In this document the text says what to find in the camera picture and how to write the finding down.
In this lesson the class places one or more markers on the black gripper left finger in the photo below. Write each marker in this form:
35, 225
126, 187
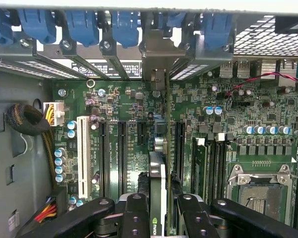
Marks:
136, 218

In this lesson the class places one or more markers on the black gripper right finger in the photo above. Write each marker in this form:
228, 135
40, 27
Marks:
196, 218

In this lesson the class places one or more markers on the green RAM stick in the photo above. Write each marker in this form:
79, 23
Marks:
200, 168

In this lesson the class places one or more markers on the black RAM slot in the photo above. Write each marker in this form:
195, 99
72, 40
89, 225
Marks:
213, 171
221, 171

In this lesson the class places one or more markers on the long black expansion slot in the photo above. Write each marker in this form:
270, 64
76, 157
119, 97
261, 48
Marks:
104, 158
123, 158
180, 148

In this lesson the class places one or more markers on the CPU socket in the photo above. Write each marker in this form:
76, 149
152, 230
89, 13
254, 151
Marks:
260, 198

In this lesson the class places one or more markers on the white expansion slot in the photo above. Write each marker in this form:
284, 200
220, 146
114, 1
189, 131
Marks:
83, 153

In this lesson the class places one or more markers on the short black expansion slot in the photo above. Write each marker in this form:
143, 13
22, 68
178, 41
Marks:
141, 134

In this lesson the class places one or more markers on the green motherboard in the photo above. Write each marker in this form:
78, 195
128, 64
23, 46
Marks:
129, 99

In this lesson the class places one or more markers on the white power connector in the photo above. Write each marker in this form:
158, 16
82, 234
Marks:
58, 114

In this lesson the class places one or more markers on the silver rear port block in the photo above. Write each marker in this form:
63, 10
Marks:
234, 69

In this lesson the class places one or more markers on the blue card retention clip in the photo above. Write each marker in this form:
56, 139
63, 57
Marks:
82, 27
37, 24
0, 24
218, 29
175, 19
125, 27

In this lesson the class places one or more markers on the dark open PC case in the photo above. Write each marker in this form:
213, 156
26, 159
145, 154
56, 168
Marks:
149, 3

